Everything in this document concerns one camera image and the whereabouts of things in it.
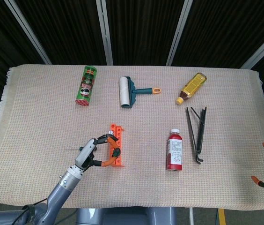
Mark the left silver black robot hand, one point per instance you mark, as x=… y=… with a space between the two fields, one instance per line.
x=84 y=154

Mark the black metal precision screwdriver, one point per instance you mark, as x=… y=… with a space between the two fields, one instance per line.
x=110 y=132

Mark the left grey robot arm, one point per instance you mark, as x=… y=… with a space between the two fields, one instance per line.
x=59 y=189

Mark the orange screwdriver holder rack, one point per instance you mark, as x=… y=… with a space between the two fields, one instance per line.
x=118 y=140

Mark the green Pringles can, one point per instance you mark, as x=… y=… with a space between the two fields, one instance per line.
x=86 y=86

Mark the beige woven tablecloth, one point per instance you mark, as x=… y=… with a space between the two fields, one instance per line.
x=146 y=187

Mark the grey robot torso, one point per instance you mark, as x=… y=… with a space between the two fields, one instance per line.
x=122 y=218

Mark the teal lint roller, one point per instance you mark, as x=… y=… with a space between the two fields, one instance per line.
x=125 y=91

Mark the black tongs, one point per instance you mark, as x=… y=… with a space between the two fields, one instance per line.
x=201 y=136

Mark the red juice bottle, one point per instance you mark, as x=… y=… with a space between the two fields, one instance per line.
x=174 y=152

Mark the yellow tea bottle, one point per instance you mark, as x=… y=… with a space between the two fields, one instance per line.
x=191 y=87

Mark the white metal table leg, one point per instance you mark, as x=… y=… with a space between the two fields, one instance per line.
x=191 y=216

